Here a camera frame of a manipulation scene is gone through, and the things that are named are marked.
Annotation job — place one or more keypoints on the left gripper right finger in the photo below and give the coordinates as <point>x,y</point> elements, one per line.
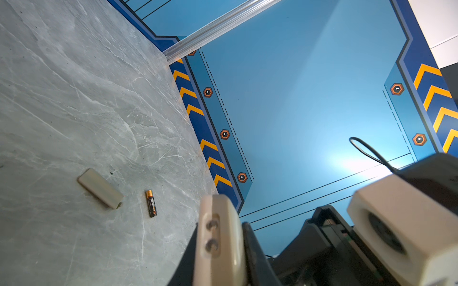
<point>260,272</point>

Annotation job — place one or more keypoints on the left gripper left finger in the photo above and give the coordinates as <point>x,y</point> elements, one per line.
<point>183,275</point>

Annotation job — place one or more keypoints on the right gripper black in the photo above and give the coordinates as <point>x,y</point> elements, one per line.
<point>328,252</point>

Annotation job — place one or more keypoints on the beige battery cover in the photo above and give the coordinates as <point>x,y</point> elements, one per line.
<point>101,188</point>

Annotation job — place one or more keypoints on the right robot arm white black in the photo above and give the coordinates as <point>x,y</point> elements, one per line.
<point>436,176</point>

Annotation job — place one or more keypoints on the AA battery near right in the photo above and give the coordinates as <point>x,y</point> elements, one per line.
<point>151,203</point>

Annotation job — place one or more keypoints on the right aluminium corner post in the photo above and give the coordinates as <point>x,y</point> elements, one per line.
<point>217,28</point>

